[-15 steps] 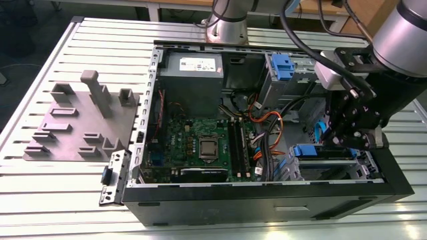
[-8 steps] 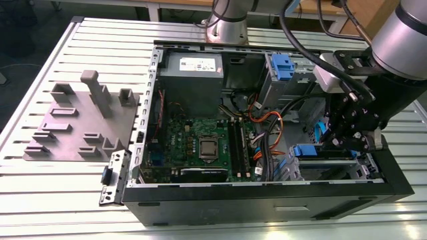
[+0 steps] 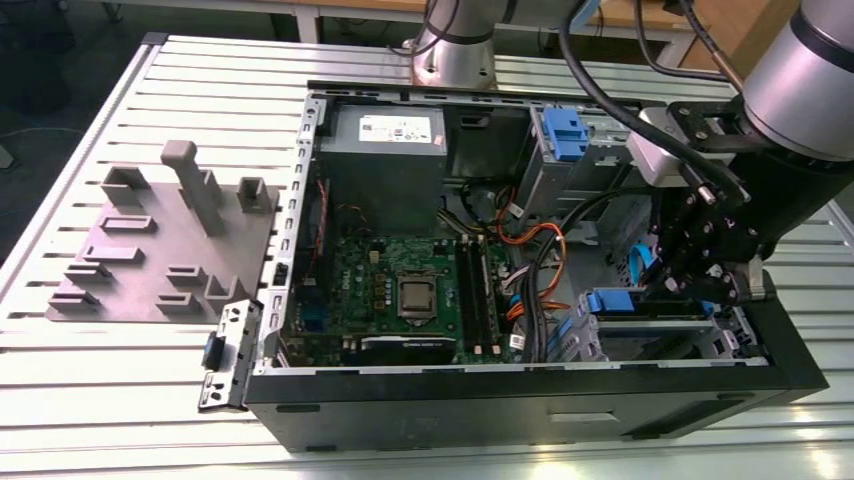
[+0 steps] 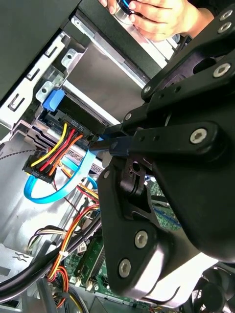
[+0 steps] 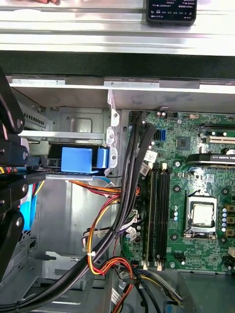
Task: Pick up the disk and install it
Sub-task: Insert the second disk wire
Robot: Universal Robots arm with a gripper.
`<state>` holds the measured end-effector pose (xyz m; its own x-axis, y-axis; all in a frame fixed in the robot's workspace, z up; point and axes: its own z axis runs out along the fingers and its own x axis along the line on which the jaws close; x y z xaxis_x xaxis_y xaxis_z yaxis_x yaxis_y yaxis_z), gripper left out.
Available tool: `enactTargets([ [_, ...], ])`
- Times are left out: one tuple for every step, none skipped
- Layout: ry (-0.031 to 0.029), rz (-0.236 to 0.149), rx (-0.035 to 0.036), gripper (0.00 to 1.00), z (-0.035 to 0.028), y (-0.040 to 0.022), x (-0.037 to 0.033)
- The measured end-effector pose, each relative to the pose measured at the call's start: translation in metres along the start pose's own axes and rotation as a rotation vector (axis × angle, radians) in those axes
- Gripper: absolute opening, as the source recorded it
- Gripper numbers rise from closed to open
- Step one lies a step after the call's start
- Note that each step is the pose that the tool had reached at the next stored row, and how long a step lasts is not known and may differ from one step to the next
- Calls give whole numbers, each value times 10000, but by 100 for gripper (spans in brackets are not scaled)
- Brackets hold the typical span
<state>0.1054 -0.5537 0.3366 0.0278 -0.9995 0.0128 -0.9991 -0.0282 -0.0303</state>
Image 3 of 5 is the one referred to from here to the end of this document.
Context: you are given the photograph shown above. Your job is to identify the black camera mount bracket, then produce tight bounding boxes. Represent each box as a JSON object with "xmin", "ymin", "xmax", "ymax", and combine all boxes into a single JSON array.
[{"xmin": 665, "ymin": 101, "xmax": 760, "ymax": 206}]

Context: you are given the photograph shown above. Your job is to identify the blue data wire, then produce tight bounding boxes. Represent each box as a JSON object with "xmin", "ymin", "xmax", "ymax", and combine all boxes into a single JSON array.
[{"xmin": 629, "ymin": 242, "xmax": 662, "ymax": 291}]

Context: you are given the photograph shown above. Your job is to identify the white desk frame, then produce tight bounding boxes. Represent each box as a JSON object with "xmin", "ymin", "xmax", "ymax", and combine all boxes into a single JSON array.
[{"xmin": 99, "ymin": 0, "xmax": 430, "ymax": 46}]

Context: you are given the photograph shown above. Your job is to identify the black graphics card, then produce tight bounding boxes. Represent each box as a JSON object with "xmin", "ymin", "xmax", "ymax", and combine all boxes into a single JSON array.
[{"xmin": 338, "ymin": 334, "xmax": 461, "ymax": 367}]

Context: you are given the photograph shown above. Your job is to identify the silver CPU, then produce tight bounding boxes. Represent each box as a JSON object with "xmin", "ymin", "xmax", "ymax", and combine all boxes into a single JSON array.
[{"xmin": 399, "ymin": 280, "xmax": 436, "ymax": 310}]

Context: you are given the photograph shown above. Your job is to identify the grey parts rack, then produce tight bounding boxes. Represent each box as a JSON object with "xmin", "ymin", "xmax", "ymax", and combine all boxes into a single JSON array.
[{"xmin": 45, "ymin": 139, "xmax": 282, "ymax": 326}]

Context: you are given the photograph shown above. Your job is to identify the blue drive latch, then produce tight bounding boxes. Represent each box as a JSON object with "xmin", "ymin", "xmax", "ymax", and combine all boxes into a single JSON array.
[{"xmin": 542, "ymin": 106, "xmax": 593, "ymax": 163}]

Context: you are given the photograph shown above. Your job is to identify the wooden desk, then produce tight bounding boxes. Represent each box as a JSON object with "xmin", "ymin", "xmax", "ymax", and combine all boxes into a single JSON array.
[{"xmin": 573, "ymin": 0, "xmax": 710, "ymax": 69}]

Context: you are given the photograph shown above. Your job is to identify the black office chair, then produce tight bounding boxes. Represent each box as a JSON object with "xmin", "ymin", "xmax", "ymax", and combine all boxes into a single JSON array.
[{"xmin": 0, "ymin": 0, "xmax": 82, "ymax": 119}]

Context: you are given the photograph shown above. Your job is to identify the hard disk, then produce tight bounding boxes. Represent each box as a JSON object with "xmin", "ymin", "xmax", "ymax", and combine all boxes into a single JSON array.
[{"xmin": 553, "ymin": 287, "xmax": 729, "ymax": 360}]

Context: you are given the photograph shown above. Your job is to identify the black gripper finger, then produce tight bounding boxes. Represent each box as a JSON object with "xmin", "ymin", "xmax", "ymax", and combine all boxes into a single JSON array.
[
  {"xmin": 666, "ymin": 261, "xmax": 770, "ymax": 307},
  {"xmin": 648, "ymin": 191, "xmax": 700, "ymax": 300}
]

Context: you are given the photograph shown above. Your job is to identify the silver metal disk bay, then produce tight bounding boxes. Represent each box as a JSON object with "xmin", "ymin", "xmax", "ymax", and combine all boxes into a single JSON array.
[{"xmin": 577, "ymin": 286, "xmax": 748, "ymax": 362}]

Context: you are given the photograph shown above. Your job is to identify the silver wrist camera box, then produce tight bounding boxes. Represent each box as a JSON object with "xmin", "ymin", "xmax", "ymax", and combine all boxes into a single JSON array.
[{"xmin": 625, "ymin": 108, "xmax": 701, "ymax": 190}]

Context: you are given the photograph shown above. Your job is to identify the green motherboard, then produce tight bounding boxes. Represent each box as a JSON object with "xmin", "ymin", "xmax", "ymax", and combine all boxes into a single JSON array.
[{"xmin": 283, "ymin": 234, "xmax": 520, "ymax": 366}]

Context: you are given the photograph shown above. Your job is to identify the CPU socket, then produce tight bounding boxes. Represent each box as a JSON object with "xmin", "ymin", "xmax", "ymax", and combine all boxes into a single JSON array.
[{"xmin": 394, "ymin": 268, "xmax": 442, "ymax": 329}]

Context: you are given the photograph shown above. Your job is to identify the grey power supply unit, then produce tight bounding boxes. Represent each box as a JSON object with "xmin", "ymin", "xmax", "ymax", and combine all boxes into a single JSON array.
[{"xmin": 311, "ymin": 103, "xmax": 449, "ymax": 237}]

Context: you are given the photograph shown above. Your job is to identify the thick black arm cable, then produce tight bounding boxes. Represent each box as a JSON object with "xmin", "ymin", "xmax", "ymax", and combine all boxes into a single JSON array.
[{"xmin": 558, "ymin": 0, "xmax": 749, "ymax": 201}]

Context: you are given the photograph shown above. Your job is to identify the silver optical drive cage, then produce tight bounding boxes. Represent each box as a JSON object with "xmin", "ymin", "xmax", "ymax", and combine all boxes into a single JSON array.
[{"xmin": 518, "ymin": 103, "xmax": 669, "ymax": 221}]

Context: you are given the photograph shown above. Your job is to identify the thin red wire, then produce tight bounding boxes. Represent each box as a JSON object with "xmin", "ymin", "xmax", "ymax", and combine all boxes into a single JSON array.
[{"xmin": 311, "ymin": 177, "xmax": 334, "ymax": 284}]

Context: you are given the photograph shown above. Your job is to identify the brown wooden cabinet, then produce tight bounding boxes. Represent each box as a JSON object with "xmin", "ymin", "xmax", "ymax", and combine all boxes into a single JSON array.
[{"xmin": 686, "ymin": 0, "xmax": 802, "ymax": 81}]

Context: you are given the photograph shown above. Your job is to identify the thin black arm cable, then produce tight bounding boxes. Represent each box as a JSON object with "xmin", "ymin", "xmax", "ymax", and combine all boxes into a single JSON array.
[{"xmin": 633, "ymin": 0, "xmax": 746, "ymax": 84}]

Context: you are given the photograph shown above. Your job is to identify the black open PC case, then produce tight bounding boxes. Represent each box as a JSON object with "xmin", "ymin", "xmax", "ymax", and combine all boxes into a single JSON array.
[{"xmin": 241, "ymin": 78, "xmax": 832, "ymax": 454}]

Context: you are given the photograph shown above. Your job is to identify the black cable bundle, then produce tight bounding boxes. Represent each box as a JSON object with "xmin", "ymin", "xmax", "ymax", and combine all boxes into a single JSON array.
[{"xmin": 518, "ymin": 187, "xmax": 660, "ymax": 364}]

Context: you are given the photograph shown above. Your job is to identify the orange wire bundle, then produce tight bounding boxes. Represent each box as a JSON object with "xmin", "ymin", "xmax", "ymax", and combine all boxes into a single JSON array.
[{"xmin": 497, "ymin": 222, "xmax": 570, "ymax": 322}]

